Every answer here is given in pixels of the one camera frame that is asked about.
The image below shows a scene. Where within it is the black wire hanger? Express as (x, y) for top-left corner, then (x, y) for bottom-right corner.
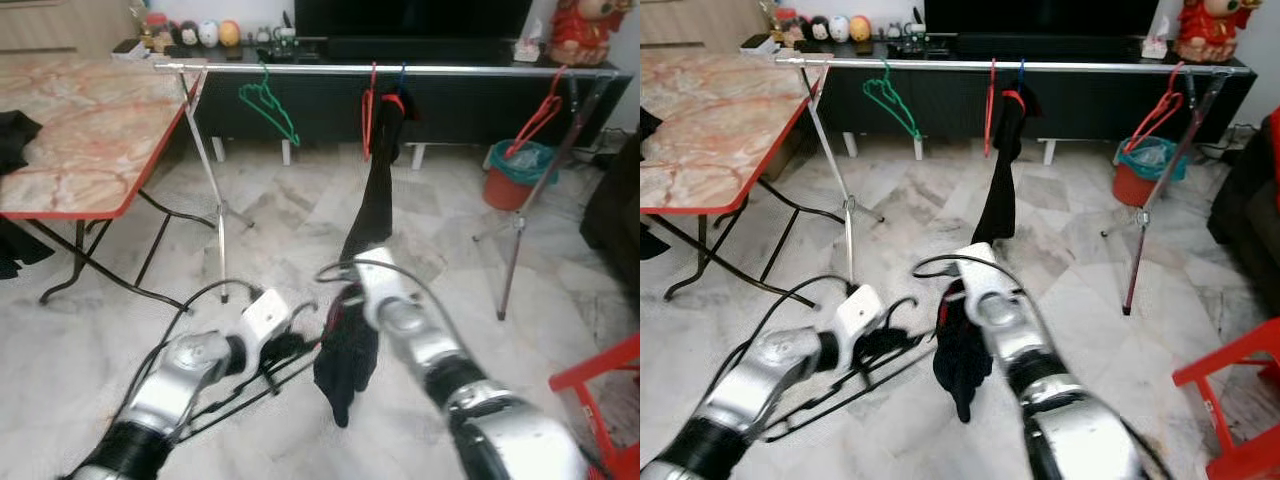
(760, 295), (941, 443)
(180, 300), (331, 446)

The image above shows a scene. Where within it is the navy shirt red trim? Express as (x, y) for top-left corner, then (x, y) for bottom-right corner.
(932, 280), (996, 424)
(312, 285), (383, 429)

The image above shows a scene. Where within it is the green plastic hanger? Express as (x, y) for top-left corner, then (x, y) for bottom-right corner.
(238, 62), (301, 148)
(862, 60), (923, 143)

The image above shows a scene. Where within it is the plain black shirt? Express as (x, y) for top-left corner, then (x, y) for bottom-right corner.
(640, 105), (666, 261)
(0, 110), (56, 281)

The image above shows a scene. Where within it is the red plastic hanger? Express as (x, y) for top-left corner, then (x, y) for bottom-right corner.
(985, 58), (1001, 159)
(1130, 62), (1189, 156)
(503, 65), (569, 161)
(360, 62), (379, 161)

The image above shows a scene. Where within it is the black shirt red trim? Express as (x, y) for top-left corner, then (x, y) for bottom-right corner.
(340, 90), (421, 263)
(970, 85), (1046, 246)

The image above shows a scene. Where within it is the red plastic bucket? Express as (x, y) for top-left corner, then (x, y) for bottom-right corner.
(483, 165), (536, 212)
(1112, 160), (1161, 208)

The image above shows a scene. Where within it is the black TV console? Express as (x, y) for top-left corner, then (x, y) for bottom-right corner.
(115, 38), (633, 146)
(740, 35), (1259, 141)

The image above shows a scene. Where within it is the teal plastic bag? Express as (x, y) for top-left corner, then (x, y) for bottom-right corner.
(488, 140), (559, 188)
(1115, 137), (1189, 183)

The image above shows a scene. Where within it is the silver clothes rack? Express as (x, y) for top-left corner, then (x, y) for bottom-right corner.
(775, 55), (1251, 316)
(155, 58), (621, 323)

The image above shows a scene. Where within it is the black soundbar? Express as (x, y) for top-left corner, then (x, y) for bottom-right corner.
(325, 37), (516, 61)
(955, 35), (1146, 56)

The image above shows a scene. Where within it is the marble table red edge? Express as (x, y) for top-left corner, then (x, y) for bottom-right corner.
(0, 55), (206, 306)
(640, 50), (831, 301)

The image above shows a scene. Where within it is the black flat television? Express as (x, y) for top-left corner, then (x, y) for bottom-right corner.
(293, 0), (534, 41)
(922, 0), (1161, 39)

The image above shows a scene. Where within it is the white tissue box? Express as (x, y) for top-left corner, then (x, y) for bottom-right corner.
(1140, 18), (1171, 59)
(513, 18), (546, 63)

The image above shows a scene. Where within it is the red seated figurine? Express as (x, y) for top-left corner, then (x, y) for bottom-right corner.
(548, 0), (633, 67)
(1175, 0), (1256, 63)

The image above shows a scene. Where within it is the light wood cabinet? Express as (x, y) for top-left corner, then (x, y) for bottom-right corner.
(0, 0), (131, 56)
(640, 0), (761, 51)

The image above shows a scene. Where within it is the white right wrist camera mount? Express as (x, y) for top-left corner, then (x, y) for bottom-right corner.
(355, 248), (411, 326)
(955, 243), (1021, 321)

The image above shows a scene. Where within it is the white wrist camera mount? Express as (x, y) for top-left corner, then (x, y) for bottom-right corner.
(238, 288), (293, 351)
(355, 248), (411, 326)
(828, 283), (886, 349)
(955, 243), (1021, 321)

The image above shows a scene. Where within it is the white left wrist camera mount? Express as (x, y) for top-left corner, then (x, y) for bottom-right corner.
(238, 288), (293, 351)
(828, 283), (886, 349)

